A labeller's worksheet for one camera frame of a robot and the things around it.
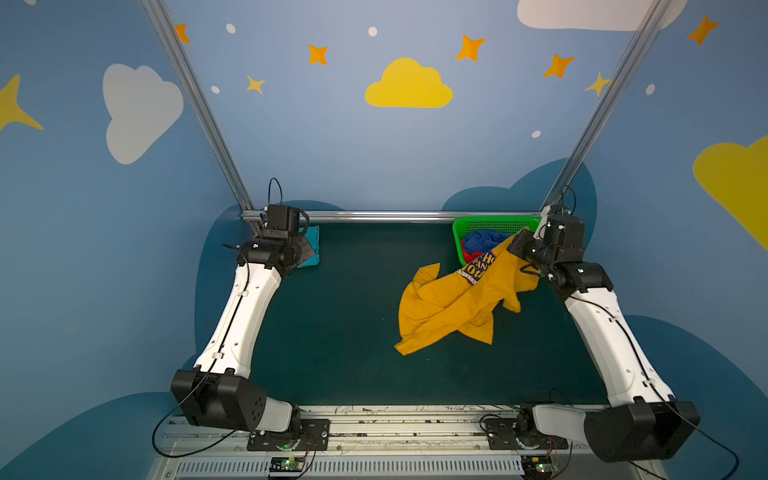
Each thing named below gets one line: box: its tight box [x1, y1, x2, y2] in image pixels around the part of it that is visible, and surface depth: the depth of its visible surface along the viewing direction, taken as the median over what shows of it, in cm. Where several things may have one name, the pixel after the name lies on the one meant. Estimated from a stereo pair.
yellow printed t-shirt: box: [394, 232, 540, 355], surface depth 95 cm
